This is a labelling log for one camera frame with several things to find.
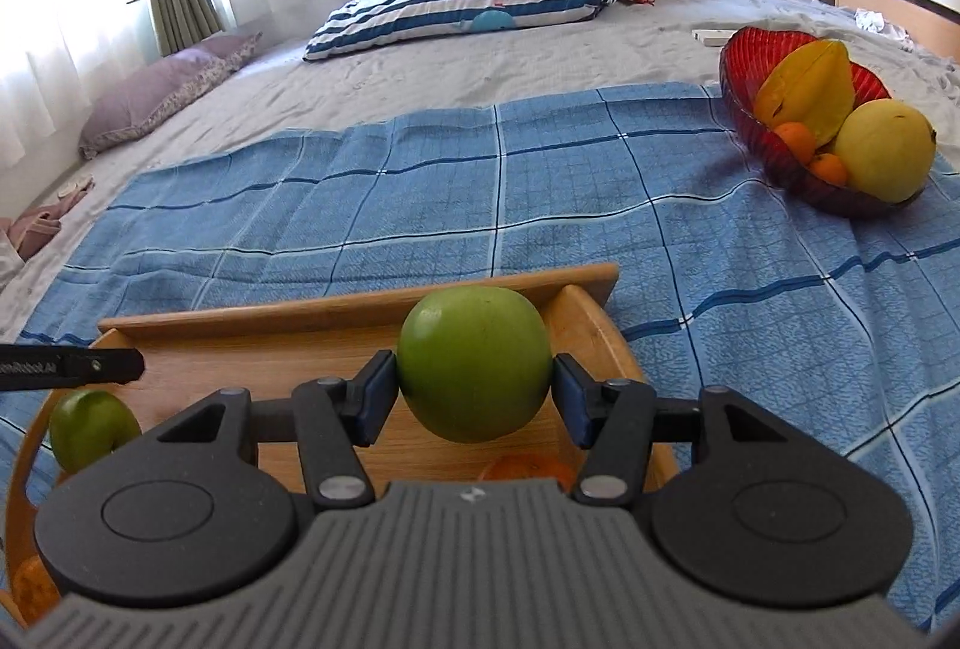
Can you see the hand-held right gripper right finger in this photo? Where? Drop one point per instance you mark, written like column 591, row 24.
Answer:
column 574, row 398

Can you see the tiny orange kumquat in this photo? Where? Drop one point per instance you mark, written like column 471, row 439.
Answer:
column 829, row 169
column 795, row 141

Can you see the wooden bed frame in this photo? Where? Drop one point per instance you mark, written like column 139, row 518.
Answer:
column 900, row 12

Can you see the blue checked blanket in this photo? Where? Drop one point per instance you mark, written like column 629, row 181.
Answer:
column 525, row 206

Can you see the wooden tray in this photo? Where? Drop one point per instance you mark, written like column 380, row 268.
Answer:
column 300, row 313

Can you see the grey bed sheet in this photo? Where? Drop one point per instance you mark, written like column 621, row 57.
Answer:
column 420, row 90

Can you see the small mandarin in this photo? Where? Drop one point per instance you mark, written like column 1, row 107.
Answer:
column 529, row 469

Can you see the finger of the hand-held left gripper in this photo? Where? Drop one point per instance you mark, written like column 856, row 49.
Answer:
column 75, row 365

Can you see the red glass bowl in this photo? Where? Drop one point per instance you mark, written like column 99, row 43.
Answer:
column 750, row 94

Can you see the yellow pear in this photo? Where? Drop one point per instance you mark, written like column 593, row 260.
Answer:
column 885, row 150

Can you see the small white box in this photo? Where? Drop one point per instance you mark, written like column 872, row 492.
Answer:
column 716, row 35

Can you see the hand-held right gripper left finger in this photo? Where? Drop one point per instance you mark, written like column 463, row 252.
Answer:
column 375, row 398

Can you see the large orange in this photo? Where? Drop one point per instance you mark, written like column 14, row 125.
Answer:
column 34, row 593

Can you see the crumpled white cloth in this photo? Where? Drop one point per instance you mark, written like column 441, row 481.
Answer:
column 881, row 25

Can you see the small green apple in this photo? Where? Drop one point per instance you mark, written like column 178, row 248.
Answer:
column 90, row 428

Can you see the large green apple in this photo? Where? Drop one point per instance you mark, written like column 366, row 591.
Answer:
column 474, row 364

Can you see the blue striped pillow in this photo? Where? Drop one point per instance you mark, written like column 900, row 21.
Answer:
column 450, row 15

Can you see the purple pillow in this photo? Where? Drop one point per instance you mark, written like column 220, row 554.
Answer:
column 157, row 90

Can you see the yellow starfruit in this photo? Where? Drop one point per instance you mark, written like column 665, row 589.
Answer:
column 810, row 90

